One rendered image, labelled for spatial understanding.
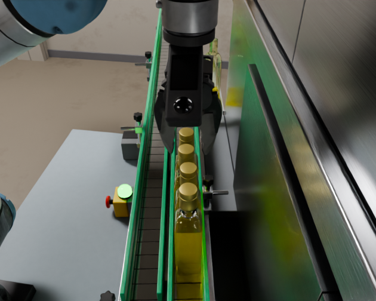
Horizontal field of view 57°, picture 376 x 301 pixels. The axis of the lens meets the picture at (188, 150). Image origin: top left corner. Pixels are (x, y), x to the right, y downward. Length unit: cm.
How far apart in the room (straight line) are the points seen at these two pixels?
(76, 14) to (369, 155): 27
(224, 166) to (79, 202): 50
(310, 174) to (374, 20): 16
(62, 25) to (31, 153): 245
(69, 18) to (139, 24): 331
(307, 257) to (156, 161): 80
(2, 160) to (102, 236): 175
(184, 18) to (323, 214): 28
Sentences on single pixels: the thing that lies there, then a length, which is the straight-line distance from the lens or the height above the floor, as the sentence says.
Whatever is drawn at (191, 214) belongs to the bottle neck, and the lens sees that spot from 68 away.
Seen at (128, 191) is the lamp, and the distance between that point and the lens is 108.
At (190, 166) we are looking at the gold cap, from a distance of 69.
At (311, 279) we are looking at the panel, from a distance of 39.
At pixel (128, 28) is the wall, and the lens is 368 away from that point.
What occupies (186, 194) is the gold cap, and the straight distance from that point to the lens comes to 63.
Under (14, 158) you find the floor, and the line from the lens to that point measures 276.
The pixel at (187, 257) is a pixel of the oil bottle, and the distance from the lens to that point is 77.
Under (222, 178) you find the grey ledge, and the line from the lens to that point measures 107.
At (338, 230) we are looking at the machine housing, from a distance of 34.
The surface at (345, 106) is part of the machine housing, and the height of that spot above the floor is 144.
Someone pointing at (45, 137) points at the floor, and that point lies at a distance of 287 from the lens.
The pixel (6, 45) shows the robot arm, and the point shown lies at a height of 149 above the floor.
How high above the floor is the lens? 163
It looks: 40 degrees down
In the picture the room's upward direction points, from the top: straight up
